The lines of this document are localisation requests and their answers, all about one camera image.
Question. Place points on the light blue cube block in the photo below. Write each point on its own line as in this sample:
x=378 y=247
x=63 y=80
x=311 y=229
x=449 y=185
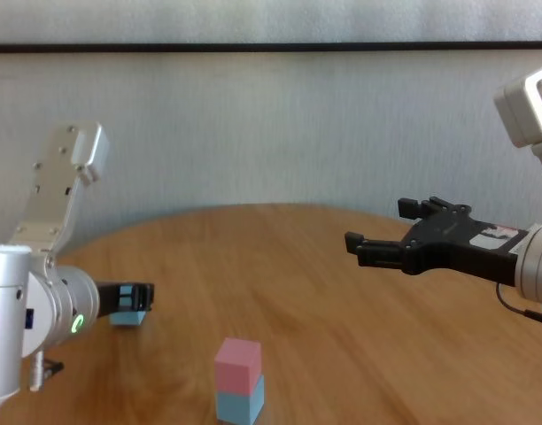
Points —
x=127 y=318
x=237 y=405

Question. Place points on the black wall rail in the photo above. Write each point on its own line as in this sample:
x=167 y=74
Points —
x=271 y=48

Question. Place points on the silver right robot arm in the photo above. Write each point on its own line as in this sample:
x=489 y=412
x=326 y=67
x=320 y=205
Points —
x=539 y=265

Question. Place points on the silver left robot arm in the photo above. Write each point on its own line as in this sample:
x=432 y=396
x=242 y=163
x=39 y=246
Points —
x=32 y=310

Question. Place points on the pink cube block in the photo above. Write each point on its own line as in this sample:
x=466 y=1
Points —
x=235 y=365

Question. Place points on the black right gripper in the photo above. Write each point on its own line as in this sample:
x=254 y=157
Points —
x=448 y=243

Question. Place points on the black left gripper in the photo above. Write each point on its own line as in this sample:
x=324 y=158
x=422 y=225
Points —
x=108 y=297

